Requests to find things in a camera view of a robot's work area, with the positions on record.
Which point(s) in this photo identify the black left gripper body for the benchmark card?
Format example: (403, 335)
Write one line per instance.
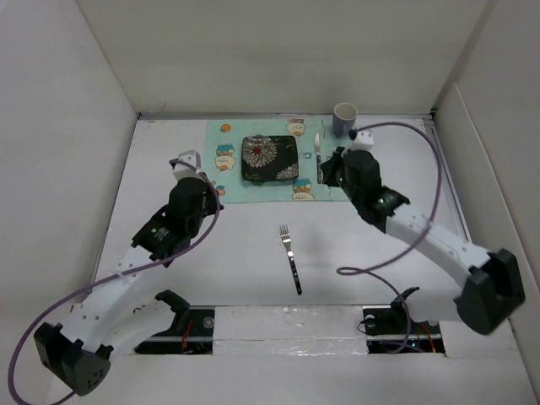
(208, 209)

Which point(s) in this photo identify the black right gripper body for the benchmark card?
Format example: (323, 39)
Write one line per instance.
(336, 175)

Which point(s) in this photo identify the steel knife patterned handle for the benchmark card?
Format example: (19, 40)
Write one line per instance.
(317, 148)

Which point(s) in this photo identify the green cartoon print cloth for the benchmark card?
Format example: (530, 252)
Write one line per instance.
(221, 159)

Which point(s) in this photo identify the purple ceramic mug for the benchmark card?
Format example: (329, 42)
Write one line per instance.
(343, 118)

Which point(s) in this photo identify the black floral square plate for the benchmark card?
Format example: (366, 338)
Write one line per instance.
(269, 158)

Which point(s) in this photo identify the steel fork patterned handle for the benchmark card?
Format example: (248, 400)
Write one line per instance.
(286, 240)

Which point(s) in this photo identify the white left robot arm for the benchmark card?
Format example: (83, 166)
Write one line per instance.
(79, 350)

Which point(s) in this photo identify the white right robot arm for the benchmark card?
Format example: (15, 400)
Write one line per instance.
(490, 285)

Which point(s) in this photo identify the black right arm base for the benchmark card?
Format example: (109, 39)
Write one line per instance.
(385, 327)

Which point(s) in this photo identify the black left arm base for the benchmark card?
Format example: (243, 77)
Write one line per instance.
(189, 333)

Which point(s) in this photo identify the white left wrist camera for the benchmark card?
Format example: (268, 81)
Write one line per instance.
(186, 165)

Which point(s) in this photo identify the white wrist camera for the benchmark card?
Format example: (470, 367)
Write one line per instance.
(361, 139)
(186, 165)

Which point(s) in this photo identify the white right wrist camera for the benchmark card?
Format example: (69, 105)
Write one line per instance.
(361, 139)

